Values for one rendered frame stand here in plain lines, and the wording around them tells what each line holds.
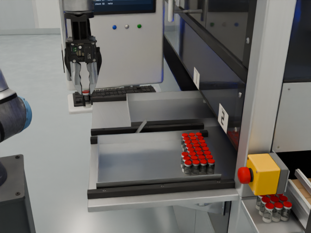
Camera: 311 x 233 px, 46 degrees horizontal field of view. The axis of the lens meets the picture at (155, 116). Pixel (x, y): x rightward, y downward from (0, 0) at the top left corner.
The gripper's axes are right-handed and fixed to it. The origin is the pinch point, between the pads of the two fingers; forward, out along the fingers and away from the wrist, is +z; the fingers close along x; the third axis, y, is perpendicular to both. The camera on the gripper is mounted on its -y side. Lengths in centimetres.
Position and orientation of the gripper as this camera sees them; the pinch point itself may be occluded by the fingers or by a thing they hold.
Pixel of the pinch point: (85, 88)
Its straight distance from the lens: 99.9
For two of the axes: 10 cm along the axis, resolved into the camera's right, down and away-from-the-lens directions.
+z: 0.1, 9.3, 3.7
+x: 9.9, -0.7, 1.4
